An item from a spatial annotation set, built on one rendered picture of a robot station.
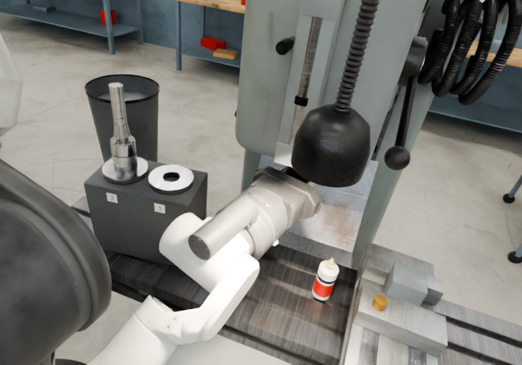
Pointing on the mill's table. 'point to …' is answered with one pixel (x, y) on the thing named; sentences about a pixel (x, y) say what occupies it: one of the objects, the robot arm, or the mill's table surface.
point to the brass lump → (379, 303)
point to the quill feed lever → (400, 159)
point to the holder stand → (142, 205)
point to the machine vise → (370, 274)
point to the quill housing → (368, 81)
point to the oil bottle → (325, 279)
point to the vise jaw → (402, 322)
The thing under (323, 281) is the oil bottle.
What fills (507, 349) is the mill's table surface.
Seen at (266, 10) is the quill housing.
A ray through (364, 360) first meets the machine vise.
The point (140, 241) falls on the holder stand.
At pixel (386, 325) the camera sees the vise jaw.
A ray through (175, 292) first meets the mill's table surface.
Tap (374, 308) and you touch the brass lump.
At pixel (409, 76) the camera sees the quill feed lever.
